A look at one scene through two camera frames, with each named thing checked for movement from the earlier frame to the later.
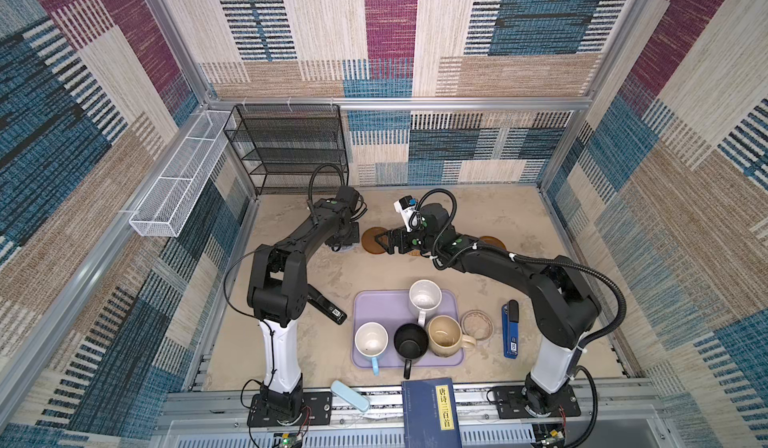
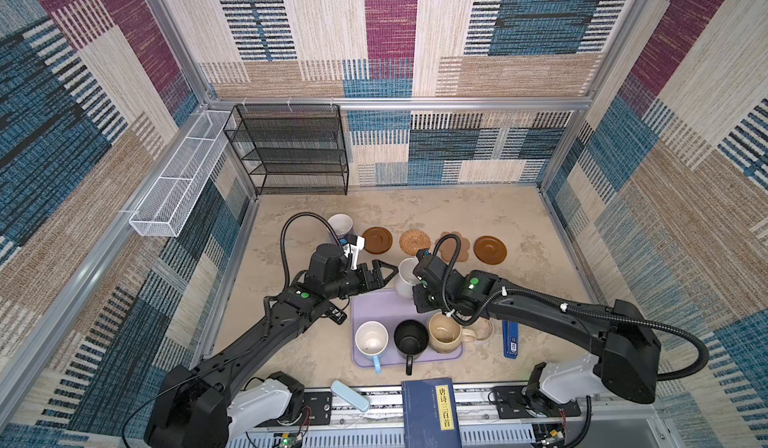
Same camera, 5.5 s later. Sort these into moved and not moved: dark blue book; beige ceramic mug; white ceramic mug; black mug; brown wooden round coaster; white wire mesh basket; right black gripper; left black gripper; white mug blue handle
Moved: left black gripper; right black gripper; white ceramic mug
Not moved: black mug; white mug blue handle; beige ceramic mug; white wire mesh basket; brown wooden round coaster; dark blue book
